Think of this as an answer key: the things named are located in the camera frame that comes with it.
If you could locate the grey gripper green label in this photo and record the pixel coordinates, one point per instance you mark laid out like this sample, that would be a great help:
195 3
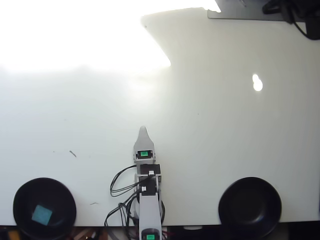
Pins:
144 154

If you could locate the blue foam cube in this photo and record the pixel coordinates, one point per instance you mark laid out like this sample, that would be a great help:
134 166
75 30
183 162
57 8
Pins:
42 214

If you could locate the dark debris strip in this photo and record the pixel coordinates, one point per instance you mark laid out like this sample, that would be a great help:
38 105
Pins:
72 153
94 203

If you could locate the black round bowl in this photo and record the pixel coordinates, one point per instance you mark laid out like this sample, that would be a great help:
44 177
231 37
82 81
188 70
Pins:
250 207
57 197

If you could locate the grey monitor stand base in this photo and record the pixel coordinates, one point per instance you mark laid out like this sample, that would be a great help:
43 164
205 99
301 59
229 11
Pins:
250 15

